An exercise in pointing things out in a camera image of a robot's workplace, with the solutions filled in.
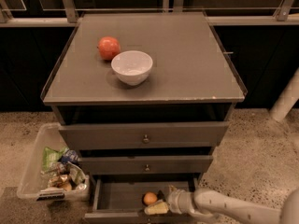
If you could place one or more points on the small orange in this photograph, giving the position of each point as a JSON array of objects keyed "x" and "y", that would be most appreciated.
[{"x": 150, "y": 198}]

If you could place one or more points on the white ceramic bowl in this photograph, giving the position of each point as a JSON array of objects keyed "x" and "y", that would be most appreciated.
[{"x": 132, "y": 67}]

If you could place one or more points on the blue snack packet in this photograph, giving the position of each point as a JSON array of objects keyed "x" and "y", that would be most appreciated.
[{"x": 70, "y": 156}]

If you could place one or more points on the grey drawer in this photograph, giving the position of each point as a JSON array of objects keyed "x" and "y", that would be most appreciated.
[
  {"x": 146, "y": 165},
  {"x": 144, "y": 135},
  {"x": 118, "y": 199}
]

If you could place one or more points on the grey drawer cabinet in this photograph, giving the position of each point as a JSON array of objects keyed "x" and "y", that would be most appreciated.
[{"x": 191, "y": 80}]

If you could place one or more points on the grey middle drawer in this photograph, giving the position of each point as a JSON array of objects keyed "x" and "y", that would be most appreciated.
[{"x": 146, "y": 165}]

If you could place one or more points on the white green snack bag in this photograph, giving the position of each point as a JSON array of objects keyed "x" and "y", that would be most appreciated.
[{"x": 76, "y": 174}]

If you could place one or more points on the grey top drawer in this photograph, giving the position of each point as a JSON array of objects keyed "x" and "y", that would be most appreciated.
[{"x": 144, "y": 135}]

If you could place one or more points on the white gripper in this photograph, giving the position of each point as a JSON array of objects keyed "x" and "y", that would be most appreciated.
[{"x": 174, "y": 199}]

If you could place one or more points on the metal railing frame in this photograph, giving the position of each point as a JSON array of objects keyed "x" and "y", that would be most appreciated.
[{"x": 46, "y": 13}]

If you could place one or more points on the clear plastic bin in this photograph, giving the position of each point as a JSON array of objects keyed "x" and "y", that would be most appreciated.
[{"x": 34, "y": 185}]

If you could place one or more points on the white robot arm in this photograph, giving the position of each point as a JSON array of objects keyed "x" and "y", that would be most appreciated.
[{"x": 254, "y": 179}]

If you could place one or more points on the grey bottom drawer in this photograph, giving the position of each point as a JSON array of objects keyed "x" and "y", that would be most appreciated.
[{"x": 118, "y": 199}]

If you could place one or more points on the gold foil snack packet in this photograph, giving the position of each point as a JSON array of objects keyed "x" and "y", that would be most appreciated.
[{"x": 58, "y": 180}]

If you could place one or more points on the red apple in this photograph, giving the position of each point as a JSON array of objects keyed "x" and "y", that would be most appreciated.
[{"x": 108, "y": 47}]

